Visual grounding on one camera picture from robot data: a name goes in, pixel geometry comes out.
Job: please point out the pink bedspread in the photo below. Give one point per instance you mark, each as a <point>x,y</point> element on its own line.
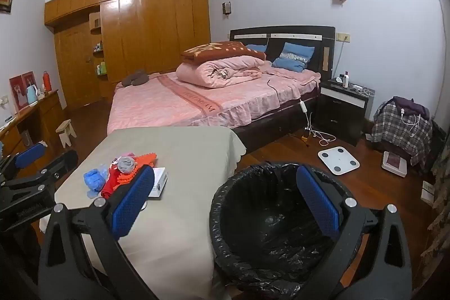
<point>175,99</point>

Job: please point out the white blanket controller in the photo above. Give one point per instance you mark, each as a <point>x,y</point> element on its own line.
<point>302,106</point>

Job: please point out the brown plush slipper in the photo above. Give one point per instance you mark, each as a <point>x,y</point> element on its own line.
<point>141,76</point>
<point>128,80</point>

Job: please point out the yellow wall socket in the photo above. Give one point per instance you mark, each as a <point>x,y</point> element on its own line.
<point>341,37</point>

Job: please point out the patterned grey curtain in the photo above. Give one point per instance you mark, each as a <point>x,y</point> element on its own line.
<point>441,201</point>

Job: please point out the plain blue pillow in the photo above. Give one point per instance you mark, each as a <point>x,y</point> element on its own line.
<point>256,47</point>

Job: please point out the brown patterned blanket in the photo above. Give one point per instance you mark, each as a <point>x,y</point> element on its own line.
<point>218,50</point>

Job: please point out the small wooden wall lamp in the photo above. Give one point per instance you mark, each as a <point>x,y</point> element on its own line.
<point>226,7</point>

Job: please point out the small wooden stool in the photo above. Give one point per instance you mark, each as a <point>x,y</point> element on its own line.
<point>65,126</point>

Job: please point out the tan shelf box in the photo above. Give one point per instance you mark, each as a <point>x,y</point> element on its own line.
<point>94,20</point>

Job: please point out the large red photo frame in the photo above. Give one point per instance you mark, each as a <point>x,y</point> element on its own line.
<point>17,92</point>

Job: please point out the blue glove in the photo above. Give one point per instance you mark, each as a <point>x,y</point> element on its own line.
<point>94,178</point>

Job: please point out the beige covered table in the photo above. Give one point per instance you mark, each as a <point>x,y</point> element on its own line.
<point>182,152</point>

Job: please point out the black bag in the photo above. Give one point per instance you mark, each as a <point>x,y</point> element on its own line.
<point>438,142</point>

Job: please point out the white bathroom scale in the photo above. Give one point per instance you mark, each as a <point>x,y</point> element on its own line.
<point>339,161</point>

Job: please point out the white printed box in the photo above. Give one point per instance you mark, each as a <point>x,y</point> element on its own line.
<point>159,180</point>

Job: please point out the white wall socket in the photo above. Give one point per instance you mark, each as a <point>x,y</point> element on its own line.
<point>4,102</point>

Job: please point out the wooden wardrobe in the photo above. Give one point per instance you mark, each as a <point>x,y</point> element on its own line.
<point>151,33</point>

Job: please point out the orange spiky mat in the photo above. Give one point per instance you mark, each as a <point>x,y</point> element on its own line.
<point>140,161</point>

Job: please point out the small red photo frame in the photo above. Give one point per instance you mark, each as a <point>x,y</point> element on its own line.
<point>28,78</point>

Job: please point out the pink folded quilt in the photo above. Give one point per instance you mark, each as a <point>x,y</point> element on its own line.
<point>218,69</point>

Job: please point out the purple garment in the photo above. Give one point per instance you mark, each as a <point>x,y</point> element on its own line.
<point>409,103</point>

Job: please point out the grey wad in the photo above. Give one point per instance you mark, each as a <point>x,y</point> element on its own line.
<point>126,164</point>

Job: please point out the red thermos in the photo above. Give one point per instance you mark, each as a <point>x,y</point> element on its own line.
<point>47,82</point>

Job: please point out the white bottle with dark cap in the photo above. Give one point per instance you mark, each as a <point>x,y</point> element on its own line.
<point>346,80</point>

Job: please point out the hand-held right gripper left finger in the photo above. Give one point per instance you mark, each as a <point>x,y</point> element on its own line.
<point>135,198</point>

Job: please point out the dark wooden bed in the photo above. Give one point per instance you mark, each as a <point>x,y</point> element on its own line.
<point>302,31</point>

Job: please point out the small toiletry bottles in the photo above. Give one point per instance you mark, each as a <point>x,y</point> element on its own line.
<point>97,47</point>

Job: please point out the white scale with red panel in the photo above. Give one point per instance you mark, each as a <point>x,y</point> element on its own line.
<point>393,162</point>

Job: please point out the trash bin with black bag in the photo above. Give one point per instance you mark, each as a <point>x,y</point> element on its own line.
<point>267,215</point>

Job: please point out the black and white nightstand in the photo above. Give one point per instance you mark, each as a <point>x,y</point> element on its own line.
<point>337,117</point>

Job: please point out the plaid cloth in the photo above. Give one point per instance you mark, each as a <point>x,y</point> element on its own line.
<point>393,124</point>

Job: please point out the blue pillow with white band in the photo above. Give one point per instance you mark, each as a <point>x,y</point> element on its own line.
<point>293,55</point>

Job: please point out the light blue kettle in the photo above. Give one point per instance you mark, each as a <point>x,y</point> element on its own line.
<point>31,94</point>

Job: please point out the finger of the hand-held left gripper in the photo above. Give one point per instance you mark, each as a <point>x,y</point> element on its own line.
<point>58,164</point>
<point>30,154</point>

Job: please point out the green bottles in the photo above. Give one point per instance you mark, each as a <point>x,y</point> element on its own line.
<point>102,68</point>

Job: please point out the wooden dresser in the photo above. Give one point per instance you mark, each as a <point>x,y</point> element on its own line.
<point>45,106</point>

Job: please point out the red cloth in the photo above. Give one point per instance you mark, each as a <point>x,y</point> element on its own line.
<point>110,182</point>

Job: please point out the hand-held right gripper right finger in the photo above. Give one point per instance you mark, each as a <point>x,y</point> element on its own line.
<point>316,201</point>

